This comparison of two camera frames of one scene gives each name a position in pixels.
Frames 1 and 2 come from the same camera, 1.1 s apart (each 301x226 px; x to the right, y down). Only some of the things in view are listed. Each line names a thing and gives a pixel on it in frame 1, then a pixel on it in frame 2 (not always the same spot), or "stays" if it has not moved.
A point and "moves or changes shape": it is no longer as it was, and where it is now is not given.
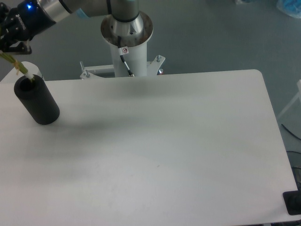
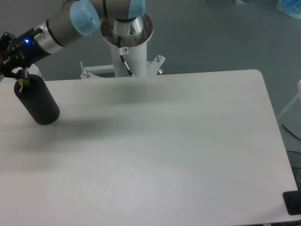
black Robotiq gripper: x=25 y=20 -> x=22 y=51
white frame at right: x=298 y=95 stays
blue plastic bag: x=291 y=7 stays
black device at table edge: x=292 y=200 stays
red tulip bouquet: x=17 y=66 moves or changes shape
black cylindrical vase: x=37 y=98 stays
